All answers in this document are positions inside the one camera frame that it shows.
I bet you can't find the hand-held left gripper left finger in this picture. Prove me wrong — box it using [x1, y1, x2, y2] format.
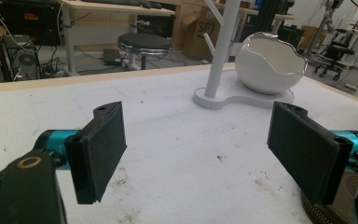
[34, 101, 128, 205]

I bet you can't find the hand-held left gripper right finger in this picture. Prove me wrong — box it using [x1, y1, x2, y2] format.
[267, 101, 358, 206]

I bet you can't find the round brown woven coaster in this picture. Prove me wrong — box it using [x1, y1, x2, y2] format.
[301, 171, 358, 224]

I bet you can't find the white eggshell-shaped bowl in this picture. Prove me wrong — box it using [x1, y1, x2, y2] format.
[234, 31, 309, 95]

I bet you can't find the black flat device on floor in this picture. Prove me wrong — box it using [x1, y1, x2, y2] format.
[103, 48, 124, 67]

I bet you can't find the black office chair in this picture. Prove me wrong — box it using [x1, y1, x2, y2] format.
[312, 27, 355, 82]

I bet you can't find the round black stool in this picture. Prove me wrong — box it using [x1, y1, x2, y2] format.
[117, 32, 172, 71]

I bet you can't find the white branched stand with base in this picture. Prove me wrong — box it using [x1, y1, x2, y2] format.
[192, 0, 295, 111]

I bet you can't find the black computer tower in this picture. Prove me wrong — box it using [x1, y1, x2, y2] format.
[0, 35, 42, 80]

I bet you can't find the wooden desk with white legs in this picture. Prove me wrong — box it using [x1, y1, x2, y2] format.
[55, 0, 176, 77]

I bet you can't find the cardboard box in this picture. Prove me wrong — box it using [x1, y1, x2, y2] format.
[181, 6, 221, 62]

